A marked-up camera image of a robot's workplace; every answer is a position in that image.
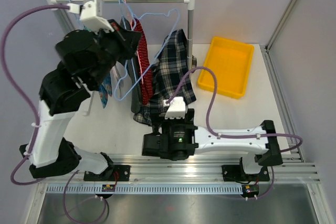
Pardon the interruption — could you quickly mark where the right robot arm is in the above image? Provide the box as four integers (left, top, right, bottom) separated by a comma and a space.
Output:
141, 109, 283, 180

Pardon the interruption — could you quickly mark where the blue floral skirt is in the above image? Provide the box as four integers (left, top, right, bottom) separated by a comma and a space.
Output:
98, 72, 113, 109

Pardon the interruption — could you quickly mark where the dark grey dotted skirt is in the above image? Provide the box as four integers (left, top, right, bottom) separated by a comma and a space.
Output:
120, 17, 142, 114

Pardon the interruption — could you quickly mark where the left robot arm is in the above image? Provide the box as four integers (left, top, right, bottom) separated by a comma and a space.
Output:
20, 19, 142, 180

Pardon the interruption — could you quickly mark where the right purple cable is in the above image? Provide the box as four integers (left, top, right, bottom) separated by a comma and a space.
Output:
167, 66, 304, 154

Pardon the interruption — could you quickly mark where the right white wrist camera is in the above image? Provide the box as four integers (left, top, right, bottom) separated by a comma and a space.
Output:
162, 97, 187, 119

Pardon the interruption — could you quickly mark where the plaid skirt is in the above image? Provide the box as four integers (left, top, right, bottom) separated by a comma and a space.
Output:
133, 29, 188, 125

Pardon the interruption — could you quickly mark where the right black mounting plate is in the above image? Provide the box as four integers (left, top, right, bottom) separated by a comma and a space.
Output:
222, 165, 270, 183

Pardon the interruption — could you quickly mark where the white skirt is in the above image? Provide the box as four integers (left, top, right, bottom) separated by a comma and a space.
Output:
111, 66, 123, 99

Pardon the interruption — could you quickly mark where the purple cable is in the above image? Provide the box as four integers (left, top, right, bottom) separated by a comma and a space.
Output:
1, 4, 71, 185
167, 66, 304, 154

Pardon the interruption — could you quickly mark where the black mounting plate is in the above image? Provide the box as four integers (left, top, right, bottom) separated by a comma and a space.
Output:
222, 165, 270, 183
83, 165, 131, 182

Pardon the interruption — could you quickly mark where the blue hanger of plaid skirt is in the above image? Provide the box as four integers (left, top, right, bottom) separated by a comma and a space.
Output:
113, 0, 181, 101

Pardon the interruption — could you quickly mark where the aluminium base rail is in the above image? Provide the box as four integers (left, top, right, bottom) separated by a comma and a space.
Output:
39, 153, 322, 185

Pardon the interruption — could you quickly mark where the silver clothes rack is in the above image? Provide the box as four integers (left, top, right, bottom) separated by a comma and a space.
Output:
46, 0, 195, 67

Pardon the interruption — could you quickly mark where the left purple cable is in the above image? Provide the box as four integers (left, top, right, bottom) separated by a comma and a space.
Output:
1, 4, 71, 185

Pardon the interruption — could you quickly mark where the red dotted skirt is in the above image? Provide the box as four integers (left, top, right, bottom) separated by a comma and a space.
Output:
132, 18, 153, 105

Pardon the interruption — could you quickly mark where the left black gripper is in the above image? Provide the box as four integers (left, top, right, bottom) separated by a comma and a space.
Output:
87, 18, 142, 87

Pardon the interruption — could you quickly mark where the pink hanger of red skirt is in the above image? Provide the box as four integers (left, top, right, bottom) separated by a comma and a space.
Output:
123, 0, 140, 65

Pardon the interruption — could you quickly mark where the white slotted cable duct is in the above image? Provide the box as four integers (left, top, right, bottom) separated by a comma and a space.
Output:
47, 183, 243, 195

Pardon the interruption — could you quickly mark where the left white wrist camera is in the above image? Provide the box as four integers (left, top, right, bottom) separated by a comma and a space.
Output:
66, 0, 114, 34

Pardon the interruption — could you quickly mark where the yellow plastic bin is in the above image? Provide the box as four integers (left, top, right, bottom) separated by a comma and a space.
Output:
203, 37, 254, 99

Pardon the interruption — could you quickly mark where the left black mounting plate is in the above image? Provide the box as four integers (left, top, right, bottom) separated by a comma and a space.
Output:
83, 165, 131, 182

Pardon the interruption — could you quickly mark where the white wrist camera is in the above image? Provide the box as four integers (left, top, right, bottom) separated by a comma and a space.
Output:
162, 97, 187, 119
66, 0, 114, 34

